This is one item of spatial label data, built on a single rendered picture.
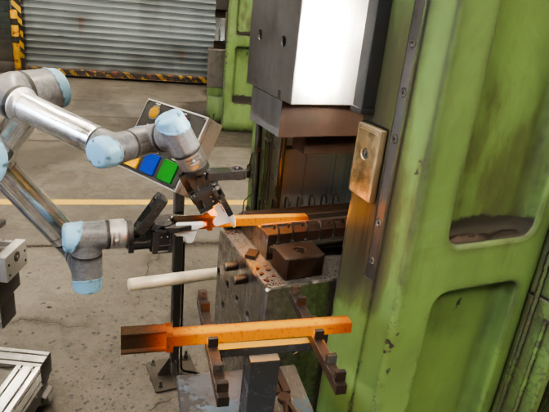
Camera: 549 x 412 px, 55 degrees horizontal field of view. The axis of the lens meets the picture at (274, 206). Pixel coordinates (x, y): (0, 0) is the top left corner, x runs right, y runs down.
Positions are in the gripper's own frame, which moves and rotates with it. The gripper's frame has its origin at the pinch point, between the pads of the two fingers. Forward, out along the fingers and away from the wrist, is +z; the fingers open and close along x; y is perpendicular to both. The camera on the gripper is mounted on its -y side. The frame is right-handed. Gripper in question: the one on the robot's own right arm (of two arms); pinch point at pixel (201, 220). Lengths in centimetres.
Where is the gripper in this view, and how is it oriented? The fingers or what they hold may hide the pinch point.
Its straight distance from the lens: 144.4
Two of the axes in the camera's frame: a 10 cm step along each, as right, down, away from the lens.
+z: 9.1, -0.5, 4.2
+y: -1.2, 9.2, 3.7
